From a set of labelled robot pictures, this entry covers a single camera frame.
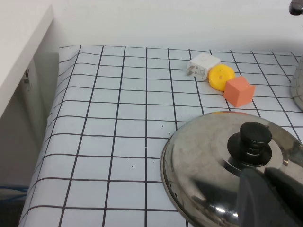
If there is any orange foam cube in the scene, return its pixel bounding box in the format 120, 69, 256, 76
223, 75, 256, 108

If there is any blue striped object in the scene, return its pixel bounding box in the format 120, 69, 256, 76
0, 185, 29, 201

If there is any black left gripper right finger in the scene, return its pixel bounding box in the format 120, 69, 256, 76
264, 166, 303, 227

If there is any yellow round plastic disc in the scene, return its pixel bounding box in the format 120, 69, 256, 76
208, 63, 236, 92

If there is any white black-grid tablecloth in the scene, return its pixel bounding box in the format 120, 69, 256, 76
18, 44, 303, 227

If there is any steel pot lid black knob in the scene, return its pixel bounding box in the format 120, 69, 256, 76
160, 111, 303, 227

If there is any white wall charger plug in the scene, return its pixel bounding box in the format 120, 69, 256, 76
186, 52, 221, 82

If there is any steel pot with black handles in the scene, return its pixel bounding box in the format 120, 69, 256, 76
288, 0, 303, 112

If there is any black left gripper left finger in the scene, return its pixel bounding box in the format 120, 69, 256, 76
236, 168, 292, 227

